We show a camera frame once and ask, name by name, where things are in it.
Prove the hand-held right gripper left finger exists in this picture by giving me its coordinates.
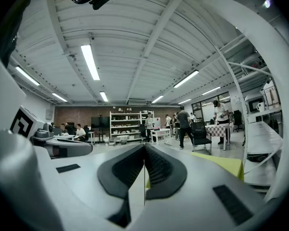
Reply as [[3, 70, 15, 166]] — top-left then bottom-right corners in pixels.
[[33, 143, 145, 231]]

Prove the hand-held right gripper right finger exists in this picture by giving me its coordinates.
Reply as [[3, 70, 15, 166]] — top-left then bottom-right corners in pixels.
[[134, 143, 265, 231]]

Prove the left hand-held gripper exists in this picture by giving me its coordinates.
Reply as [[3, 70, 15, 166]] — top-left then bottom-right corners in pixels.
[[9, 105, 93, 158]]

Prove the yellow-green table cloth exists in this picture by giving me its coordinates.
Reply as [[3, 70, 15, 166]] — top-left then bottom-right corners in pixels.
[[145, 152, 245, 190]]

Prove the black screen on stand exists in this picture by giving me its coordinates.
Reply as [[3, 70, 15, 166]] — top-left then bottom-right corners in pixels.
[[91, 115, 111, 143]]

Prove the black mesh office chair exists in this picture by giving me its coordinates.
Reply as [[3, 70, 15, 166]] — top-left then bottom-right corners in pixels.
[[190, 121, 212, 155]]

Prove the checkered cloth table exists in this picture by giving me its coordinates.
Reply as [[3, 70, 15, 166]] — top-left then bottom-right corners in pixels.
[[204, 123, 233, 151]]

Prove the black swivel chair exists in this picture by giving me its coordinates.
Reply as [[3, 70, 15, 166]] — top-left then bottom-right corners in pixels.
[[232, 109, 244, 132], [138, 124, 147, 143]]

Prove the white rectangular desk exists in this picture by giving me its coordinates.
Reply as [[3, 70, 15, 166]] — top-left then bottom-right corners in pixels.
[[150, 128, 172, 146]]

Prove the ceiling air conditioner unit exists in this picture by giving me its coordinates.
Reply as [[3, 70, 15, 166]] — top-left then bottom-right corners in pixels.
[[126, 99, 152, 106]]

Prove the black framed window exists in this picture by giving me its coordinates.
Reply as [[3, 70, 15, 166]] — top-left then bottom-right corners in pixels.
[[191, 91, 232, 122]]

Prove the white metal shelving rack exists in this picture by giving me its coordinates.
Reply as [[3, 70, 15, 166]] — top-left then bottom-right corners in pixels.
[[216, 32, 284, 194]]

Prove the white microwave oven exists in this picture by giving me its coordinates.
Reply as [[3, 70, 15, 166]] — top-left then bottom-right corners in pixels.
[[245, 95, 265, 114]]

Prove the person's black clothing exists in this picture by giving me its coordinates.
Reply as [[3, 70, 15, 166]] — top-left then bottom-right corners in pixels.
[[0, 0, 44, 67]]

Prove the white wall shelf unit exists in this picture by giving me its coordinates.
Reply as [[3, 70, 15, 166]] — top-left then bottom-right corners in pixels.
[[109, 111, 155, 142]]

